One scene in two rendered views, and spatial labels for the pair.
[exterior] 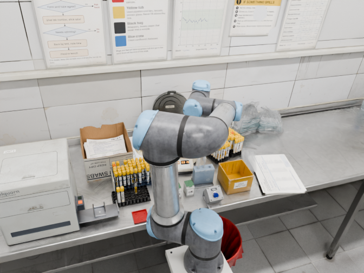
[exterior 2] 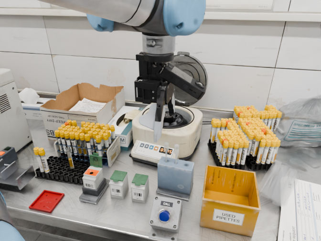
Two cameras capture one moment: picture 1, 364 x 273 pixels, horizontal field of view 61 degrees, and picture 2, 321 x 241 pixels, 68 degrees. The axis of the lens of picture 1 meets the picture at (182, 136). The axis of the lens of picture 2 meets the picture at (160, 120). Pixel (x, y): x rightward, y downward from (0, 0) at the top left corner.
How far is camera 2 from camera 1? 0.98 m
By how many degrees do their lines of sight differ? 29
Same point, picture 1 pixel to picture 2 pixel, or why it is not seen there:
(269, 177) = (307, 229)
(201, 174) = (167, 173)
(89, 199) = (27, 156)
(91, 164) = (48, 117)
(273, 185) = not seen: outside the picture
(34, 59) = not seen: outside the picture
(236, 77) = (299, 53)
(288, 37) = not seen: outside the picture
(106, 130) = (104, 92)
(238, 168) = (246, 187)
